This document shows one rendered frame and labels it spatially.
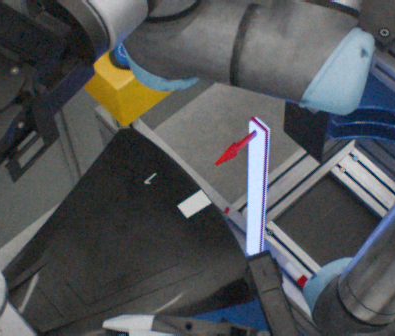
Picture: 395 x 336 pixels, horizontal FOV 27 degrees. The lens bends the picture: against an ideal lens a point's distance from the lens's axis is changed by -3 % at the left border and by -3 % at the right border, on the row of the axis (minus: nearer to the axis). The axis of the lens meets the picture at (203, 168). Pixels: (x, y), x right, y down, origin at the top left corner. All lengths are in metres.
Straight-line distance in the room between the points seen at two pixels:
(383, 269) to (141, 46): 0.30
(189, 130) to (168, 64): 1.60
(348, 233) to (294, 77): 1.27
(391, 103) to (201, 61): 0.62
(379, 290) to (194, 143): 1.53
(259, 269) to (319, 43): 0.23
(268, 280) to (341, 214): 1.18
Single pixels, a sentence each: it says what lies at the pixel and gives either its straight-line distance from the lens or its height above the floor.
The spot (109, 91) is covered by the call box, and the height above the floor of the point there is 1.05.
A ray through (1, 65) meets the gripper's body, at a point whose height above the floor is 1.50.
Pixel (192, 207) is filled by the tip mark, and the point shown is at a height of 1.17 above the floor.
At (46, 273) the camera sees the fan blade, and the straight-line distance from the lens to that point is 0.85.
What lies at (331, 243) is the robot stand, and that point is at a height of 0.21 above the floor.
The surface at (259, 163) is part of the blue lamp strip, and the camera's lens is 0.96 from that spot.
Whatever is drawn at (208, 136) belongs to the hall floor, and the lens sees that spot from 2.31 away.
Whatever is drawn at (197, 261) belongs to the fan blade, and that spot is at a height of 1.17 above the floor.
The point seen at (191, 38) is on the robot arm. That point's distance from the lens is 0.71.
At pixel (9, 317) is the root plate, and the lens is 0.84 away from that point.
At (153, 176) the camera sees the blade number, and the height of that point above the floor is 1.18.
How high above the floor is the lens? 1.95
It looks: 59 degrees down
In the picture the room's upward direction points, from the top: 4 degrees counter-clockwise
